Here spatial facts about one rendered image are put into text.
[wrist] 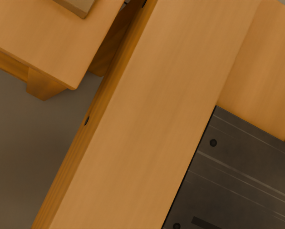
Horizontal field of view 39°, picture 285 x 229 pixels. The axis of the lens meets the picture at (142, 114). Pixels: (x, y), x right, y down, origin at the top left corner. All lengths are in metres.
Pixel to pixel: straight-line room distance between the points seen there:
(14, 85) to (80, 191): 0.92
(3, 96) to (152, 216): 0.95
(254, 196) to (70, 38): 0.34
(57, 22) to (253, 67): 0.29
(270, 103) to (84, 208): 0.32
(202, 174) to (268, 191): 0.11
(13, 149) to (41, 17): 0.89
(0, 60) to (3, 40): 0.62
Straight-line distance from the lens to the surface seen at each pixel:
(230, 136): 0.58
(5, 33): 0.56
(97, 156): 0.51
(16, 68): 1.17
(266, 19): 0.65
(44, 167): 1.42
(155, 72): 0.53
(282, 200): 0.64
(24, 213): 1.44
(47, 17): 0.57
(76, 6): 0.54
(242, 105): 0.61
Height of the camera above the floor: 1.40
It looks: 73 degrees down
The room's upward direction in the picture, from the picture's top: 91 degrees clockwise
